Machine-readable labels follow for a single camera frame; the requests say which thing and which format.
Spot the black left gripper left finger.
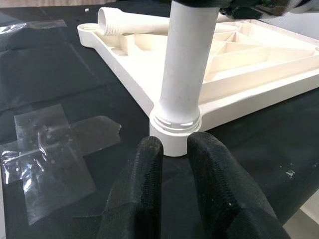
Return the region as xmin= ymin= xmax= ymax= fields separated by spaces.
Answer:
xmin=96 ymin=135 xmax=164 ymax=239

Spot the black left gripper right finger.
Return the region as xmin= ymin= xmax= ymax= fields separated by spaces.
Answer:
xmin=186 ymin=131 xmax=292 ymax=239

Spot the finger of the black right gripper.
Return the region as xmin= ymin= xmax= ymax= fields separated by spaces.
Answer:
xmin=173 ymin=0 xmax=222 ymax=8

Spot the white plastic table leg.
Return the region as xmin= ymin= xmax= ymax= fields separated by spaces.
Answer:
xmin=97 ymin=6 xmax=237 ymax=37
xmin=152 ymin=2 xmax=221 ymax=132

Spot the white plastic children table top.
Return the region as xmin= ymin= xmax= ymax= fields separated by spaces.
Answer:
xmin=77 ymin=21 xmax=319 ymax=158

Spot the large clear tape patch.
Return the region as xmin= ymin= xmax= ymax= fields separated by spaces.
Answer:
xmin=0 ymin=103 xmax=123 ymax=226

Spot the black table cloth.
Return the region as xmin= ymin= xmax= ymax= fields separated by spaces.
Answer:
xmin=0 ymin=0 xmax=319 ymax=239

